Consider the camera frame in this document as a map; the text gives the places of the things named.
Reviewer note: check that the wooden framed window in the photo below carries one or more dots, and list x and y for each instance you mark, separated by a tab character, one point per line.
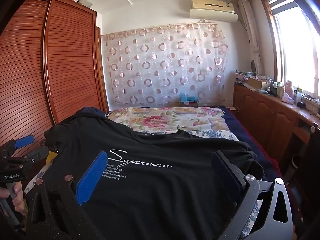
295	50

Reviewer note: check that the white wall air conditioner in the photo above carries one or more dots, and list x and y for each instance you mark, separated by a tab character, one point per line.
212	8

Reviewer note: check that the tied beige window curtain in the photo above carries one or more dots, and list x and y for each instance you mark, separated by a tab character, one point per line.
252	35

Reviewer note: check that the pink figurine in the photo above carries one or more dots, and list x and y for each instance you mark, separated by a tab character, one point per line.
288	92

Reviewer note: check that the dark chair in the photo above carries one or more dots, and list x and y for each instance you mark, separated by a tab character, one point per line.
311	160

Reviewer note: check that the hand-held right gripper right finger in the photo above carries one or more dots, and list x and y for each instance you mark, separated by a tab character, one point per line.
228	177

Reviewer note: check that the person's left hand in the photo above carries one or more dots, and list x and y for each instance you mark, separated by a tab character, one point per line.
19	200

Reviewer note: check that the black printed t-shirt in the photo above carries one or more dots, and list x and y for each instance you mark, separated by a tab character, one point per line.
150	192

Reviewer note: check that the blue cardboard box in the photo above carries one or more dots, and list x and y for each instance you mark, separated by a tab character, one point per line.
187	100

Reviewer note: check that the small round fan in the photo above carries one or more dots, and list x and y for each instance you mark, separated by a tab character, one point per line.
253	66

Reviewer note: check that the black power adapter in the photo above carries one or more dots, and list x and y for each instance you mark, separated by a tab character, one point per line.
301	105

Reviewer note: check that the white box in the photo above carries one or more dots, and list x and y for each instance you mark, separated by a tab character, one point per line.
83	3

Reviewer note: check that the brown wooden slatted wardrobe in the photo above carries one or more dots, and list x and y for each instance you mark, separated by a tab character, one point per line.
62	67

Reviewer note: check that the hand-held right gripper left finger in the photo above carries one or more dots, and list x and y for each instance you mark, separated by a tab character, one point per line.
92	177

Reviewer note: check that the sheer circle patterned curtain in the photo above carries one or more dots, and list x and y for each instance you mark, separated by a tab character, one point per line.
162	65

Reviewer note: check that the wooden sideboard cabinet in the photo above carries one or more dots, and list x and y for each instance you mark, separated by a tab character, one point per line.
262	117

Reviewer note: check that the floral bed quilt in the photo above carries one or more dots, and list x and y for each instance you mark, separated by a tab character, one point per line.
162	120

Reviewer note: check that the brown cardboard box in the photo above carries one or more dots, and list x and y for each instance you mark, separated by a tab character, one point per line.
257	83

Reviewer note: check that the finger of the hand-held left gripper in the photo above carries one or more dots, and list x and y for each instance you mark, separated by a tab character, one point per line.
23	141
37	156

